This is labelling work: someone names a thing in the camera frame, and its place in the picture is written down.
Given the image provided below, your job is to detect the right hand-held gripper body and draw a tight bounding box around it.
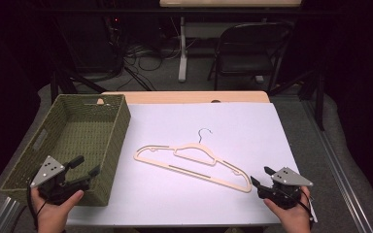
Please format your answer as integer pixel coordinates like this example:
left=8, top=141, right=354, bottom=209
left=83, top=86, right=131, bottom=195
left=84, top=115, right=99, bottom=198
left=256, top=166, right=315, bottom=210

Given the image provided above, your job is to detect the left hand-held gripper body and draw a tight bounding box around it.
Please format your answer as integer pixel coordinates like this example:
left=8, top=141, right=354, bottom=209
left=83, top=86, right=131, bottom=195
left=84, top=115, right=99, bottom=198
left=30, top=154, right=91, bottom=206

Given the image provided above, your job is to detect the green woven basket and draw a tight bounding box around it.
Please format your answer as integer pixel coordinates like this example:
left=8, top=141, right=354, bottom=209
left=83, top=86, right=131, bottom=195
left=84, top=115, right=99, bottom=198
left=0, top=93, right=132, bottom=208

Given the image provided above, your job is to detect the beige clothes hanger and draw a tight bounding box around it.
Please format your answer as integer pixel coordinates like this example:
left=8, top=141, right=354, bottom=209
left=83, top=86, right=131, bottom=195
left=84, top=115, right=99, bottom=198
left=133, top=127, right=253, bottom=194

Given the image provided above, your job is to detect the person's right hand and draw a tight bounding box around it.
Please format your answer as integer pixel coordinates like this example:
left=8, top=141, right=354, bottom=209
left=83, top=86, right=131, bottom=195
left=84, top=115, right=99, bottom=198
left=263, top=185, right=313, bottom=233

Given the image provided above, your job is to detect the person's left hand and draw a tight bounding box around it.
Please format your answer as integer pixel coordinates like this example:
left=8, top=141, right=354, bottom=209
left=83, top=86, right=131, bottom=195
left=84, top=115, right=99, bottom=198
left=30, top=186, right=85, bottom=233

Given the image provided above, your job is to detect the black metal stand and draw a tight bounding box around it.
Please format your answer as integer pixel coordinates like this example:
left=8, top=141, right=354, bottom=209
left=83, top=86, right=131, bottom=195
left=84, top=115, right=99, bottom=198
left=49, top=66, right=109, bottom=105
left=267, top=67, right=326, bottom=132

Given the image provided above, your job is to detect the white paper sheet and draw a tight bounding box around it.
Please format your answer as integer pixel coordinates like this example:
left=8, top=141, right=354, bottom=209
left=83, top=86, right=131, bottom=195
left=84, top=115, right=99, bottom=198
left=65, top=102, right=319, bottom=227

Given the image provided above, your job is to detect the black folding chair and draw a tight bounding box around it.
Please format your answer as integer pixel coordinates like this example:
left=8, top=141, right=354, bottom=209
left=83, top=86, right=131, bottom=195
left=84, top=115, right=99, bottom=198
left=206, top=20, right=294, bottom=93

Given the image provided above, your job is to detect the white-legged desk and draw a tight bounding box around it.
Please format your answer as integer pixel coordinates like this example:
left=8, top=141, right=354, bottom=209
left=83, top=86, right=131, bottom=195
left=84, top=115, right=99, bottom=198
left=158, top=0, right=303, bottom=83

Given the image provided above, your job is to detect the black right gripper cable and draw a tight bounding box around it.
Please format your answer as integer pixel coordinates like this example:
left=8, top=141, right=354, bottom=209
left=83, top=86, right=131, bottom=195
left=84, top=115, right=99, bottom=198
left=298, top=188, right=316, bottom=229

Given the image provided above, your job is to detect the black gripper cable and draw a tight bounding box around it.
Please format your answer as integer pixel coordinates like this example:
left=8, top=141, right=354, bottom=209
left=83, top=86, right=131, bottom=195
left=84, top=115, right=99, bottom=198
left=298, top=188, right=316, bottom=229
left=26, top=183, right=48, bottom=231

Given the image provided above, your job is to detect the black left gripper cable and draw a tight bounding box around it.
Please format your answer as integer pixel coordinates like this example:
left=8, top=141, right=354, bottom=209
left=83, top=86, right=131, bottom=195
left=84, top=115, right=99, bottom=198
left=26, top=183, right=48, bottom=231

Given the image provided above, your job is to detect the aluminium rail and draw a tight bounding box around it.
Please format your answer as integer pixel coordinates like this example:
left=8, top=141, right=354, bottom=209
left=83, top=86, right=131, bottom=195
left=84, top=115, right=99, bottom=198
left=302, top=98, right=373, bottom=233
left=0, top=196, right=21, bottom=233

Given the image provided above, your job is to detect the bundle of floor cables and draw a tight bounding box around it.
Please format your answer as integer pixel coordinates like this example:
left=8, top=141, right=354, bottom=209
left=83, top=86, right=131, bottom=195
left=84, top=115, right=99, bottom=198
left=105, top=16, right=184, bottom=92

